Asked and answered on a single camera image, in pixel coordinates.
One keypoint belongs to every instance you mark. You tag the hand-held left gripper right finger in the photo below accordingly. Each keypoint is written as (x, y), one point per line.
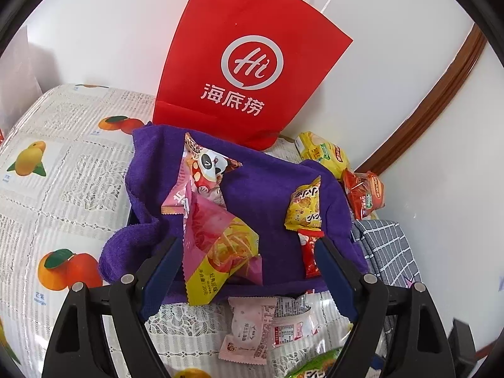
(334, 279)

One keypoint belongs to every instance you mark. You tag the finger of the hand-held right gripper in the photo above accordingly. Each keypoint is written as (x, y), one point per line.
(464, 342)

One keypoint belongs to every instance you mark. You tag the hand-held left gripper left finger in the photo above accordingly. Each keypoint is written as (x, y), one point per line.
(161, 267)

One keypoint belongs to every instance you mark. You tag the red snack packet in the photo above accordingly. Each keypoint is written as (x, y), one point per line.
(311, 256)

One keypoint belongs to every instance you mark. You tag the pink triangular chips packet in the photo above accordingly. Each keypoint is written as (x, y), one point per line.
(212, 240)

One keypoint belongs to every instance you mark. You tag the white red-label snack packet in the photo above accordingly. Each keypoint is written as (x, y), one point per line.
(289, 323)

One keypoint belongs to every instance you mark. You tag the yellow snack packet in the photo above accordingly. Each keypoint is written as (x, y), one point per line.
(305, 208)

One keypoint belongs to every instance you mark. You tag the purple towel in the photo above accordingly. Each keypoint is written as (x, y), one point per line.
(267, 189)

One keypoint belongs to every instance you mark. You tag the panda print snack packet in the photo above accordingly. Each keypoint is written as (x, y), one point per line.
(208, 165)

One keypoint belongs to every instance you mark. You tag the grey checked folded cloth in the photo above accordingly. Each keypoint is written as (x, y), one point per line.
(388, 252)

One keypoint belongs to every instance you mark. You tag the green triangular snack packet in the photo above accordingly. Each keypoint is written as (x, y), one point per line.
(315, 366)

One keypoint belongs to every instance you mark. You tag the red chips bag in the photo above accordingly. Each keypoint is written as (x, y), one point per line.
(364, 195)

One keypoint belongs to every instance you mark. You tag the fruit print tablecloth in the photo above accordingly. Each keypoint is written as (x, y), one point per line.
(78, 189)

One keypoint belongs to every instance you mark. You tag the yellow chips bag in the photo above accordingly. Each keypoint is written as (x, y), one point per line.
(321, 151)

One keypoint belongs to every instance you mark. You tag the red paper bag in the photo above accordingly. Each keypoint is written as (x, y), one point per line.
(189, 78)

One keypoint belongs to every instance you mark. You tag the white plastic shopping bag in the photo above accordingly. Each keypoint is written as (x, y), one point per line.
(23, 71)

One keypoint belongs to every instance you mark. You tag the brown wooden door frame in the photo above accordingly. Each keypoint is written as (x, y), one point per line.
(433, 98)

